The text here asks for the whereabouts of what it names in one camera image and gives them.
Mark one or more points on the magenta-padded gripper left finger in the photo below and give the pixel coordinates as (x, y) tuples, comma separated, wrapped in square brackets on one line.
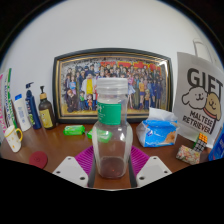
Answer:
[(68, 170)]

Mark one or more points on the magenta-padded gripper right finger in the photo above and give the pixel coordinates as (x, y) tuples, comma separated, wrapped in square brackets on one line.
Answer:
[(151, 170)]

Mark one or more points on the clear bottle with green label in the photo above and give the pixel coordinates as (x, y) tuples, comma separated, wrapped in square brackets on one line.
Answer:
[(111, 140)]

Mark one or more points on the flat round red coaster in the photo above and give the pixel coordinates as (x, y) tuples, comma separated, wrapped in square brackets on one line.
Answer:
[(38, 160)]

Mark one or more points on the blue tissue pack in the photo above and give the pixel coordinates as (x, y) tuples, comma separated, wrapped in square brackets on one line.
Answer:
[(156, 133)]

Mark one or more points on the small floral patterned box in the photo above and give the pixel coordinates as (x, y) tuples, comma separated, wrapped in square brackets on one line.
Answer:
[(187, 155)]

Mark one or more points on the small green packet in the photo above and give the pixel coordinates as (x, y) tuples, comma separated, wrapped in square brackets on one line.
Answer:
[(89, 134), (74, 130)]

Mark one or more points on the colourful puzzle cube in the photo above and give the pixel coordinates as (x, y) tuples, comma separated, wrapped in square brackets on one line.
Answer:
[(201, 141)]

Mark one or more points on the brown pump bottle yellow label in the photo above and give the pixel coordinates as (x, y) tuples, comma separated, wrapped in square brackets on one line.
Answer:
[(46, 115)]

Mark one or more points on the white mug with yellow rim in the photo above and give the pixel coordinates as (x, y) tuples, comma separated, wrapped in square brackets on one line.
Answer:
[(12, 140)]

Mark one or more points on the blue detergent bottle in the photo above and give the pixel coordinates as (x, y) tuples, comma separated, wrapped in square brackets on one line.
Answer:
[(217, 148)]

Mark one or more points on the dark blue pump bottle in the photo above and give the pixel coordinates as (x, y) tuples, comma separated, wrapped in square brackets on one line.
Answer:
[(32, 110)]

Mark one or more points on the white bottle with blue cap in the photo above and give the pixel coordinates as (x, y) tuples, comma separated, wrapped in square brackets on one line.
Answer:
[(21, 115)]

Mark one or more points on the framed group picture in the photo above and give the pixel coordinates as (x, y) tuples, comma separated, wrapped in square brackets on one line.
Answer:
[(76, 86)]

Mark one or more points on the white printed paper gift bag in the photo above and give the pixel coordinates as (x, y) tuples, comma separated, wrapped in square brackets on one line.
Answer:
[(200, 100)]

